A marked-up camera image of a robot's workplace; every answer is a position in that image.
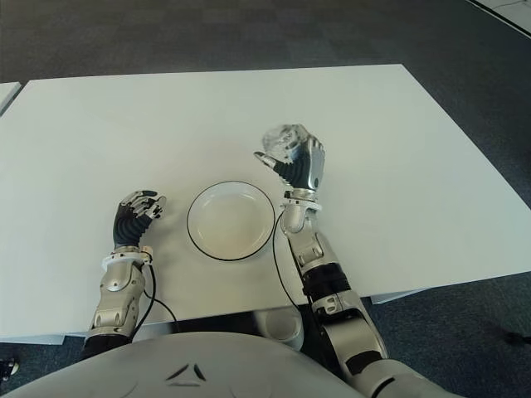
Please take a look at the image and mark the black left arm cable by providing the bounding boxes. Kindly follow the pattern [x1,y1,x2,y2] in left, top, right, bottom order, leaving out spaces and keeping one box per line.
[139,260,180,333]

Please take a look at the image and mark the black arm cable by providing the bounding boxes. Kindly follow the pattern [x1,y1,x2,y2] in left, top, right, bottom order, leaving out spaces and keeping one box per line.
[139,260,180,333]
[271,209,310,308]

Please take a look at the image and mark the white neighbouring table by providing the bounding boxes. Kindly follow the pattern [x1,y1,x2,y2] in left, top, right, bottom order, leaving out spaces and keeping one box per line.
[0,81,22,116]

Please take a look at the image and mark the clear water bottle blue cap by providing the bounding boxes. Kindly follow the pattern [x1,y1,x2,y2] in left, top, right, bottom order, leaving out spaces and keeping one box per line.
[261,123,310,162]

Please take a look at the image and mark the white cylinder under table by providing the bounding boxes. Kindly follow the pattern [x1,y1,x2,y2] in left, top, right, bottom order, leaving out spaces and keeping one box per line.
[252,308,304,352]

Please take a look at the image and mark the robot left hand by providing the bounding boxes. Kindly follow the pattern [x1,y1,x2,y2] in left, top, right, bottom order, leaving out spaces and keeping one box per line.
[111,189,168,250]

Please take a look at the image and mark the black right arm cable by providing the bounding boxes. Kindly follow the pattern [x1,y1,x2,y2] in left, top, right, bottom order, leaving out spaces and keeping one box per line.
[271,209,310,308]

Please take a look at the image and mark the black floor stand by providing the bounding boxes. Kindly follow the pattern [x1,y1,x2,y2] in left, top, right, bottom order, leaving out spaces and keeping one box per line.
[0,356,20,378]

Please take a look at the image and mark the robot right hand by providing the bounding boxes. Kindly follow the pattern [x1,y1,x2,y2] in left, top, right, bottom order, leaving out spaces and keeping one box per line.
[253,132,325,192]

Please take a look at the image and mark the white plate black rim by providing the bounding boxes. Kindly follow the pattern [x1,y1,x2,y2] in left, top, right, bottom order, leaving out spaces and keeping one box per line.
[186,179,275,261]

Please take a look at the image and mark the white table edge in background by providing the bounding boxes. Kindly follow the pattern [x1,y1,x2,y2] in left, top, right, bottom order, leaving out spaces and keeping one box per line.
[468,0,531,32]

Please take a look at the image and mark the grey robot torso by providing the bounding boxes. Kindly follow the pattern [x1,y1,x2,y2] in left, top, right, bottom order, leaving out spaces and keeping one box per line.
[0,331,366,398]

